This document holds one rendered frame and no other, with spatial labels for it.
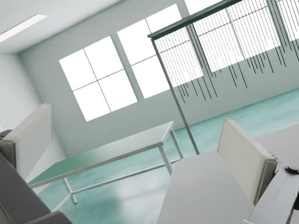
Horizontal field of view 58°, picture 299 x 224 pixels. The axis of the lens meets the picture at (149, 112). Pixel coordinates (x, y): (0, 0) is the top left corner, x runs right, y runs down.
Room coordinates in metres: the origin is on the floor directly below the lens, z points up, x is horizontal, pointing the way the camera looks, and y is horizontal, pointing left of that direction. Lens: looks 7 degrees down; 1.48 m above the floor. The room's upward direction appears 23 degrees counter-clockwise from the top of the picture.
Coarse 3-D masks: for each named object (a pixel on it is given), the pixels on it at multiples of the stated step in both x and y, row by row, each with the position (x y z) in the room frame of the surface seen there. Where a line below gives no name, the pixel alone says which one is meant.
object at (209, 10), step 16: (224, 0) 3.06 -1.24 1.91; (240, 0) 3.23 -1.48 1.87; (192, 16) 3.16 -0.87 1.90; (224, 16) 3.30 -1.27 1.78; (272, 16) 3.17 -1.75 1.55; (160, 32) 3.35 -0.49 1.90; (192, 32) 3.42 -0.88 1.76; (208, 48) 3.39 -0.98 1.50; (160, 64) 3.55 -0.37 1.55; (176, 96) 3.54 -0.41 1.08
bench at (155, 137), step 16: (160, 128) 3.63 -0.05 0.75; (112, 144) 3.91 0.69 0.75; (128, 144) 3.47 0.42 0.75; (144, 144) 3.11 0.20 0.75; (160, 144) 2.96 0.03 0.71; (176, 144) 3.75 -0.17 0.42; (64, 160) 4.24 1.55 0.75; (80, 160) 3.73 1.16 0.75; (96, 160) 3.32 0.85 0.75; (112, 160) 3.13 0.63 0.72; (176, 160) 3.78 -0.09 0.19; (48, 176) 3.55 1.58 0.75; (64, 176) 3.33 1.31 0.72; (128, 176) 4.00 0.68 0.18
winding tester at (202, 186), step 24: (264, 144) 0.38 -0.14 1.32; (288, 144) 0.35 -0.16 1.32; (192, 168) 0.40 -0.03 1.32; (216, 168) 0.37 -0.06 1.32; (168, 192) 0.36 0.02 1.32; (192, 192) 0.33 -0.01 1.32; (216, 192) 0.30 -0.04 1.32; (240, 192) 0.28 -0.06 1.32; (168, 216) 0.30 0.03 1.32; (192, 216) 0.28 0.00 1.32; (216, 216) 0.26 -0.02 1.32; (240, 216) 0.24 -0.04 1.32
